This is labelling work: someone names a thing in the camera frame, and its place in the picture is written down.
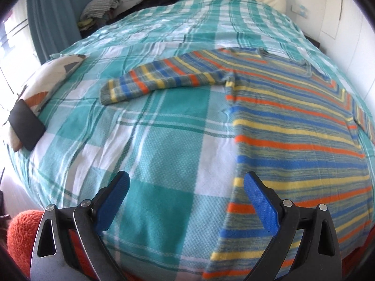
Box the teal plaid bedspread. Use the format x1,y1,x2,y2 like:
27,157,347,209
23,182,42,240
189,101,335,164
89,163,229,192
3,0,375,281

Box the teal curtain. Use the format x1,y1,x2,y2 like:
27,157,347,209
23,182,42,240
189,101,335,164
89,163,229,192
26,0,103,65

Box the black phone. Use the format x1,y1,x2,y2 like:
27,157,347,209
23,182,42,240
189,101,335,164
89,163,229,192
8,100,46,151

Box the striped knit sweater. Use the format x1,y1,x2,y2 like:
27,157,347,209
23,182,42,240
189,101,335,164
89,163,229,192
100,47,375,281

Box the orange fluffy rug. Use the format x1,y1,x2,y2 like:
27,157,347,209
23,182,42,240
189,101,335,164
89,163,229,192
6,209,44,278

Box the pile of striped clothes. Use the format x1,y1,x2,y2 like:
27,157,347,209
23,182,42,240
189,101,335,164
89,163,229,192
79,0,122,31

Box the dark nightstand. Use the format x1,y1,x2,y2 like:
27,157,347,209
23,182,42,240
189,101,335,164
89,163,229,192
303,34,323,49

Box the patterned pillow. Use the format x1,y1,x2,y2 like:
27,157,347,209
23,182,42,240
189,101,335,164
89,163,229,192
6,54,87,153

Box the dark cloth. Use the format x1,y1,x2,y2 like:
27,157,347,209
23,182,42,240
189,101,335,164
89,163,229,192
105,0,182,25

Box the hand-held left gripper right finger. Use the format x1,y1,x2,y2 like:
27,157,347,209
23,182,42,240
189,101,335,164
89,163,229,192
243,171,343,281

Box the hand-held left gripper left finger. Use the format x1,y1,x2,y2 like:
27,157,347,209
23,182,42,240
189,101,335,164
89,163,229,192
30,170,131,281

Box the orange bed sheet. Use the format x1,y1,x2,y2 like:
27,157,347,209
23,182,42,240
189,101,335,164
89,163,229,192
66,228,372,281

